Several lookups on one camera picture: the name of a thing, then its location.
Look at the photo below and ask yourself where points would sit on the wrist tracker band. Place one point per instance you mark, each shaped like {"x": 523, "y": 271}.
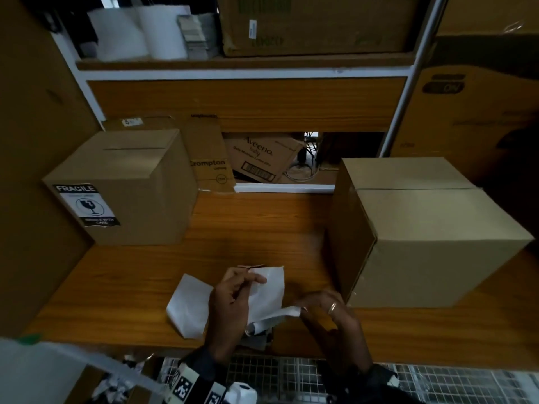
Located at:
{"x": 387, "y": 387}
{"x": 189, "y": 382}

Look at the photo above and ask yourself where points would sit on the flattened printed cardboard carton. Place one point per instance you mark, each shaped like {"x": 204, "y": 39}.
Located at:
{"x": 208, "y": 164}

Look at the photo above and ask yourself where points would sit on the wooden shelf unit white frame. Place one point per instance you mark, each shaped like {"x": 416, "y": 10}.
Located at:
{"x": 244, "y": 103}

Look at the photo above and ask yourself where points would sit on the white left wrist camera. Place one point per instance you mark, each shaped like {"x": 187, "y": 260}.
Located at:
{"x": 242, "y": 393}

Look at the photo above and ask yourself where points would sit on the large cardboard box dark band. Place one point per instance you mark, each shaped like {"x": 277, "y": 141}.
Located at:
{"x": 455, "y": 121}

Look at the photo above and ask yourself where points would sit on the large stapled cardboard box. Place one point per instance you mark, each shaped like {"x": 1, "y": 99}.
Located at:
{"x": 429, "y": 248}

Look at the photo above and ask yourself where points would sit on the barcode printed cardboard box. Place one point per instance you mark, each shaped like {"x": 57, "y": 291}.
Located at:
{"x": 261, "y": 159}

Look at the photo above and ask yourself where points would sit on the person's right hand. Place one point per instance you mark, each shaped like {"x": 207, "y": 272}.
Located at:
{"x": 341, "y": 328}

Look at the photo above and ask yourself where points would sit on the left wrist tracker band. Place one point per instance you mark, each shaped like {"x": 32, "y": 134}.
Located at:
{"x": 189, "y": 382}

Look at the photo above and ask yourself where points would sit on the person's left hand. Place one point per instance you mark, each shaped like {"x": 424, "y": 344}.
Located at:
{"x": 227, "y": 315}

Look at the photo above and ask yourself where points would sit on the crumpled paper scraps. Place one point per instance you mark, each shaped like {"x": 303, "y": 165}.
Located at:
{"x": 113, "y": 382}

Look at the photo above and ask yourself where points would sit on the fragile sticker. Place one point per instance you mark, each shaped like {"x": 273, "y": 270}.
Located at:
{"x": 86, "y": 206}
{"x": 269, "y": 294}

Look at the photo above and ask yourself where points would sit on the plastic wrapped cardboard box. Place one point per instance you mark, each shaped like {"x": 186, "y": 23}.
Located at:
{"x": 484, "y": 14}

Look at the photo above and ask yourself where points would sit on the white frame bar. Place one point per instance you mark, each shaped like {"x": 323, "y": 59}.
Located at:
{"x": 63, "y": 361}

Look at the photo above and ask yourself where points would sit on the stack of grey cards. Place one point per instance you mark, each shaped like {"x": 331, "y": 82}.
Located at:
{"x": 198, "y": 37}

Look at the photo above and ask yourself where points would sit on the white backing paper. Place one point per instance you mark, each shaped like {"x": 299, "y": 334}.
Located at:
{"x": 189, "y": 307}

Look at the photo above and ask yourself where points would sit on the right wrist tracker band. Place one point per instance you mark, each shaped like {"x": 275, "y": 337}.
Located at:
{"x": 387, "y": 387}

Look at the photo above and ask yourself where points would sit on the small taped cardboard box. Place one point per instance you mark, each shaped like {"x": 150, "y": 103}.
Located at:
{"x": 139, "y": 197}

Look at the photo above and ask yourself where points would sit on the large cardboard box white sticker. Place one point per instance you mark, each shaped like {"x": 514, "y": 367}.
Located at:
{"x": 320, "y": 25}

